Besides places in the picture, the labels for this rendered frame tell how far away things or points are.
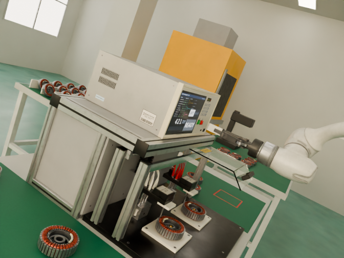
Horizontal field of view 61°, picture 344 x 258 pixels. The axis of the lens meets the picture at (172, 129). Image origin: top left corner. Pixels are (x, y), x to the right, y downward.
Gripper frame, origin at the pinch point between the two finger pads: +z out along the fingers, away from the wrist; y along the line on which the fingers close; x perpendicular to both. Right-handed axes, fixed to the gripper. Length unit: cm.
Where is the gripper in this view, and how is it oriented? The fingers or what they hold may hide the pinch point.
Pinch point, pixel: (215, 129)
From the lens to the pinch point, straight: 125.3
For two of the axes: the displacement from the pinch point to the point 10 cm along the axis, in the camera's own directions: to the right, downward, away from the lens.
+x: 3.7, -9.1, -1.9
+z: -8.2, -4.1, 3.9
